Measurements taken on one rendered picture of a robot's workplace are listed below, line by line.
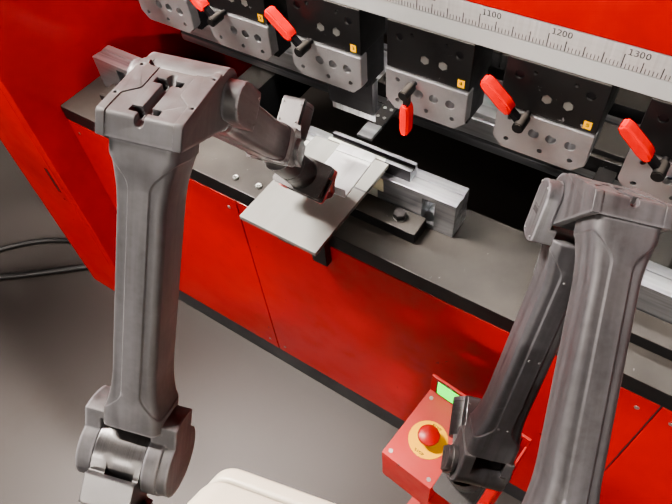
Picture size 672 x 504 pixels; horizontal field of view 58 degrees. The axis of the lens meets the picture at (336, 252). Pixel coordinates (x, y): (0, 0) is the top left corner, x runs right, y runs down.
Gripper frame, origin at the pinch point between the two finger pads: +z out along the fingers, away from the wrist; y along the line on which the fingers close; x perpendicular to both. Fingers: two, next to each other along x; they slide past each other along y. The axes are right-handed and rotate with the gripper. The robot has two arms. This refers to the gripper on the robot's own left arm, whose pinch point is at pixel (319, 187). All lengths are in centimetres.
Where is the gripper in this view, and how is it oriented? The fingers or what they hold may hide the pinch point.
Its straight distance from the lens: 118.5
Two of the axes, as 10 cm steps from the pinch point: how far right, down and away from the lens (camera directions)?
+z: 3.3, 1.9, 9.3
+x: -4.5, 8.9, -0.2
